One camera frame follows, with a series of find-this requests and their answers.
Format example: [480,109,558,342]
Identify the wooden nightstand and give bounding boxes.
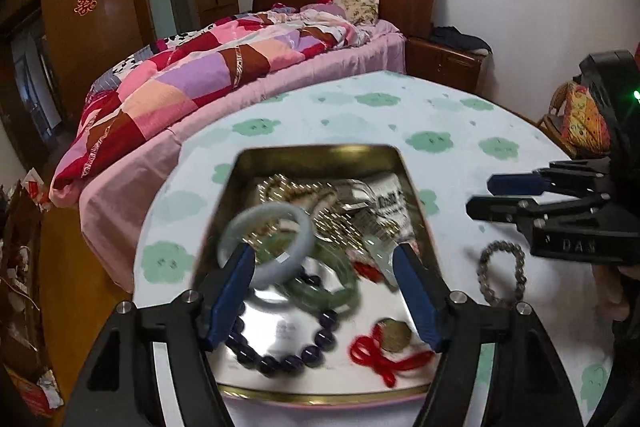
[405,36,488,96]

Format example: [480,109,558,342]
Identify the floral pillow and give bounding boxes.
[331,0,381,26]

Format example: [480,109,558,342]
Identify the dark folded clothes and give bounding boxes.
[430,26,493,56]

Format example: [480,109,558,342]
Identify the cloud print tablecloth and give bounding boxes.
[132,74,617,427]

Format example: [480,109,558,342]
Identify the person's right hand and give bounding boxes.
[592,264,634,323]

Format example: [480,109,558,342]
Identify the bed with pink sheet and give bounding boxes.
[47,18,407,294]

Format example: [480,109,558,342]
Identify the silver metal band bracelet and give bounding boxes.
[347,199,397,239]

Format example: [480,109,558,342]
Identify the patchwork quilt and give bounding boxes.
[50,6,373,195]

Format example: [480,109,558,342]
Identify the bronze coin with red ribbon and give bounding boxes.
[349,318,436,389]

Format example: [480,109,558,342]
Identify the dark purple bead bracelet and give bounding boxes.
[225,274,346,379]

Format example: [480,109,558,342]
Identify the white jade bangle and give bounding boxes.
[218,203,317,289]

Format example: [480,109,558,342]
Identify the printed white paper packet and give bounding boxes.
[370,174,407,238]

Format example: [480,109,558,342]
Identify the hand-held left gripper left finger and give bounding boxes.
[62,242,257,427]

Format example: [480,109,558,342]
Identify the green jade bangle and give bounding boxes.
[285,242,362,314]

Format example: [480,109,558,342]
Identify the pink tin box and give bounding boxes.
[190,143,451,408]

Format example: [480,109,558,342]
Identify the silver bead bracelet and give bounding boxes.
[477,241,529,307]

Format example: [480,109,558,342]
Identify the pink pillow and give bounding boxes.
[300,3,347,16]

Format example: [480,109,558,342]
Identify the chair with colourful cushion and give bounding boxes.
[537,79,614,160]

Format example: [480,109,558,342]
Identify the gold chain necklace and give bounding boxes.
[270,187,362,244]

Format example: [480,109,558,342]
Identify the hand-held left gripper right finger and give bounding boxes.
[392,243,583,427]

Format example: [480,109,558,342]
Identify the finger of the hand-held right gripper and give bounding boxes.
[487,159,613,198]
[465,194,612,238]

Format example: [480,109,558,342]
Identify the pile of household clutter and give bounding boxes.
[0,167,66,419]

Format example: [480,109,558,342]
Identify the wooden wardrobe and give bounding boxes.
[0,0,241,145]

